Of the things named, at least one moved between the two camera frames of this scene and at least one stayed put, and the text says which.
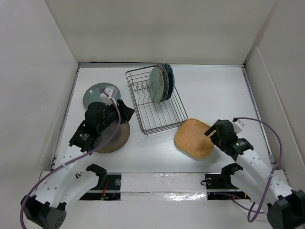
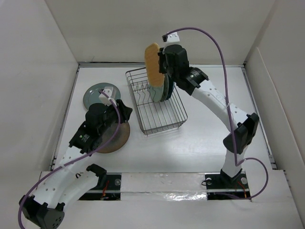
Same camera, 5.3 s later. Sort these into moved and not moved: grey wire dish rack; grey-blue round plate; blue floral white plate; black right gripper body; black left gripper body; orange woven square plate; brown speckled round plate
Moved: black right gripper body; orange woven square plate
Not moved: brown speckled round plate; grey wire dish rack; black left gripper body; blue floral white plate; grey-blue round plate
